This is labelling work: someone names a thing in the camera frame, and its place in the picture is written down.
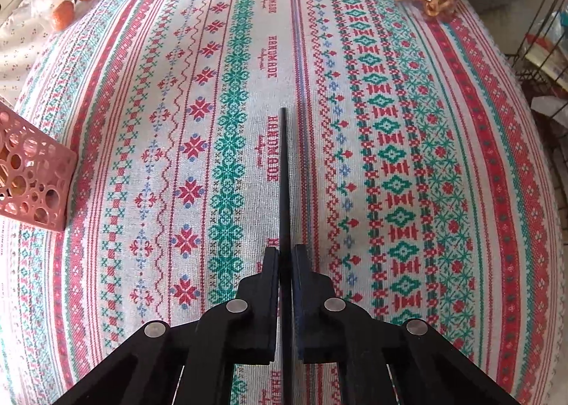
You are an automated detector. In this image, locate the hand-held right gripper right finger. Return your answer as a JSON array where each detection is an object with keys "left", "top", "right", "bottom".
[{"left": 290, "top": 244, "right": 522, "bottom": 405}]

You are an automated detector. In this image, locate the patterned woven tablecloth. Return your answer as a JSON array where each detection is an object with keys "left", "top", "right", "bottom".
[{"left": 0, "top": 0, "right": 566, "bottom": 405}]

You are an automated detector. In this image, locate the black wire rack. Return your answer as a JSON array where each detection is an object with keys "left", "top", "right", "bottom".
[{"left": 506, "top": 0, "right": 568, "bottom": 104}]

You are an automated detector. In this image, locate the pink perforated utensil basket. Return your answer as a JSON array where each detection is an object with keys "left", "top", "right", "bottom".
[{"left": 0, "top": 101, "right": 79, "bottom": 234}]

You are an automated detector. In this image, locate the black chopstick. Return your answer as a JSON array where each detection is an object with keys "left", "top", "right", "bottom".
[{"left": 276, "top": 107, "right": 297, "bottom": 405}]

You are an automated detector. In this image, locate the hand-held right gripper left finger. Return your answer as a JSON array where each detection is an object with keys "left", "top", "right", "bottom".
[{"left": 53, "top": 246, "right": 279, "bottom": 405}]

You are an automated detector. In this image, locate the white floral cloth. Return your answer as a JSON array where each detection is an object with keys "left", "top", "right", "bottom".
[{"left": 0, "top": 0, "right": 58, "bottom": 95}]

